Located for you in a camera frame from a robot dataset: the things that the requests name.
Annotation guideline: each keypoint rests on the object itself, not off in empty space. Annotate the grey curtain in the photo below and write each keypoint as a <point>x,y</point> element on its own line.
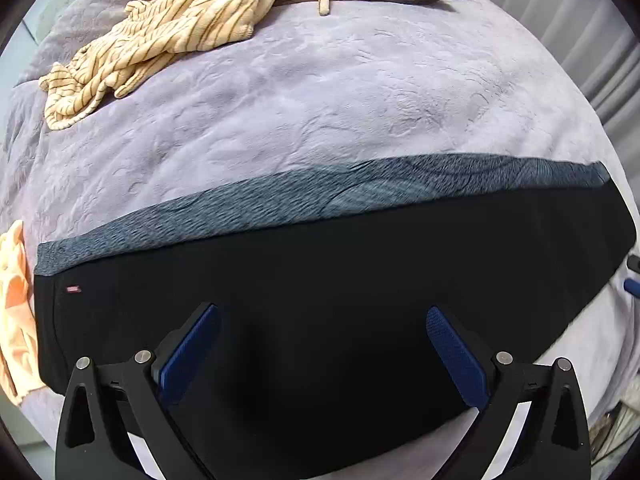
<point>596,47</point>

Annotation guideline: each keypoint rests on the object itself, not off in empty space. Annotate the orange fleece garment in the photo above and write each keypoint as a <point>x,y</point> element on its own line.
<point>19,344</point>

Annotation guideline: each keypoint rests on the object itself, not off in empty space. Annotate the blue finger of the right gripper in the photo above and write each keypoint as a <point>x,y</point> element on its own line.
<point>632,285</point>

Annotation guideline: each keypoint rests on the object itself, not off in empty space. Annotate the black pants grey waistband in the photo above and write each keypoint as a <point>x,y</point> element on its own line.
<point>316,354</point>

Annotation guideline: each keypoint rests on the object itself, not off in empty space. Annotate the cream striped garment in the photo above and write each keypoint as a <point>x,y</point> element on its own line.
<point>153,34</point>

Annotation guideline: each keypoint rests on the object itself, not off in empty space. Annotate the lavender embossed bed blanket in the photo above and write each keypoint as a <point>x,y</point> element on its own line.
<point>370,80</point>

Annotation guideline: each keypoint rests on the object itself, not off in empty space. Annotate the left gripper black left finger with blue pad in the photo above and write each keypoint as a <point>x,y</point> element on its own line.
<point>105,403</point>

